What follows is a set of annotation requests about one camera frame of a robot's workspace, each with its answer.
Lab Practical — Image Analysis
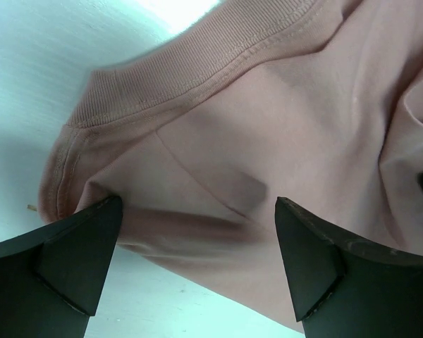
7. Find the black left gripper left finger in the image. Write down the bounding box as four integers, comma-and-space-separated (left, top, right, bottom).
0, 196, 122, 337

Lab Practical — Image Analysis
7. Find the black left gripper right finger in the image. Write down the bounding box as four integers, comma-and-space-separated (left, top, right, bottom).
275, 198, 423, 338

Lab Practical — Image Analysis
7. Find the pink t shirt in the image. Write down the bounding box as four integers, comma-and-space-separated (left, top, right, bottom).
39, 1, 423, 330

